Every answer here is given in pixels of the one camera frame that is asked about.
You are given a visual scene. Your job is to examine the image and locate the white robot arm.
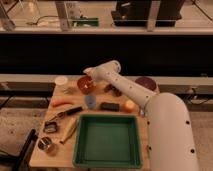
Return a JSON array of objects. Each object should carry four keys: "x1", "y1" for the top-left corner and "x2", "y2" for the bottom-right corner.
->
[{"x1": 84, "y1": 60, "x2": 199, "y2": 171}]

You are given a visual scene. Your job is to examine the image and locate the red bowl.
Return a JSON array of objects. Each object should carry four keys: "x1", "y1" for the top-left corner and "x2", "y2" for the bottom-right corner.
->
[{"x1": 77, "y1": 75, "x2": 96, "y2": 95}]

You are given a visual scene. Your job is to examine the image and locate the purple bowl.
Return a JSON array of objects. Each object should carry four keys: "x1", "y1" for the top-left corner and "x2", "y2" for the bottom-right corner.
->
[{"x1": 135, "y1": 77, "x2": 157, "y2": 91}]

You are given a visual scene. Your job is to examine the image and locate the brown grape bunch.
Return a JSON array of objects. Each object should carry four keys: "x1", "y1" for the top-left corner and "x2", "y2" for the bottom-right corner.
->
[{"x1": 104, "y1": 84, "x2": 122, "y2": 97}]

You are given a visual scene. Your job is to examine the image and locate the black rectangular block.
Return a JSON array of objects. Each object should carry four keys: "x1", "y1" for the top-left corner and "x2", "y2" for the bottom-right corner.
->
[{"x1": 100, "y1": 102, "x2": 120, "y2": 111}]

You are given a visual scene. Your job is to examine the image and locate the blue plastic cup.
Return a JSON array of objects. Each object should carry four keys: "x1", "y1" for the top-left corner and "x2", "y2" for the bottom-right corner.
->
[{"x1": 84, "y1": 94, "x2": 96, "y2": 110}]

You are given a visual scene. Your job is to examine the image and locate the orange round fruit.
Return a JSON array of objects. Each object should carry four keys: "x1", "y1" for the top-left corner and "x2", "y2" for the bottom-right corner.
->
[{"x1": 124, "y1": 100, "x2": 136, "y2": 113}]

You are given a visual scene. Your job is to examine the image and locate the white round lid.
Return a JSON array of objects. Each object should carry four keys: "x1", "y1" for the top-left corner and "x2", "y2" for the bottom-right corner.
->
[{"x1": 54, "y1": 76, "x2": 68, "y2": 86}]

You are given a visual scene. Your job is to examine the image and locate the orange carrot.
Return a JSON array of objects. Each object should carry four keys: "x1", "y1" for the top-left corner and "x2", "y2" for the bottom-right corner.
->
[{"x1": 51, "y1": 100, "x2": 73, "y2": 107}]

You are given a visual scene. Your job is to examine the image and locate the green plastic tray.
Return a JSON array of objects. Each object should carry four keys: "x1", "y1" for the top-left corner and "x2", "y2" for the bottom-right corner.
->
[{"x1": 73, "y1": 114, "x2": 143, "y2": 169}]

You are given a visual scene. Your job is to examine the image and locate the small black square container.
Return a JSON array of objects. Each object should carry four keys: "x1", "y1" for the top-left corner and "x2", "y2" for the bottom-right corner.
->
[{"x1": 43, "y1": 122, "x2": 58, "y2": 133}]

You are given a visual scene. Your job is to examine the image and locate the wooden board table top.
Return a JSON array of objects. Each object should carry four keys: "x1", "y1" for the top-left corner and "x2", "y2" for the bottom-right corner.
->
[{"x1": 29, "y1": 81, "x2": 150, "y2": 171}]

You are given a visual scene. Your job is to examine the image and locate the small metal cup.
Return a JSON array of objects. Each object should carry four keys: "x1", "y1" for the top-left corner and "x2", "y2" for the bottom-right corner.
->
[{"x1": 38, "y1": 137, "x2": 53, "y2": 153}]

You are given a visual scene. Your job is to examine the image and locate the black stand left of table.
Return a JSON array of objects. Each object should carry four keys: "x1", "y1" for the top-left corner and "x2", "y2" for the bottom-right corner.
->
[{"x1": 12, "y1": 129, "x2": 37, "y2": 171}]

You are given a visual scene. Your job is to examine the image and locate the black handled tongs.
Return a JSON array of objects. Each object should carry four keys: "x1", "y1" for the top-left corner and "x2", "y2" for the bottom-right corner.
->
[{"x1": 48, "y1": 106, "x2": 83, "y2": 122}]

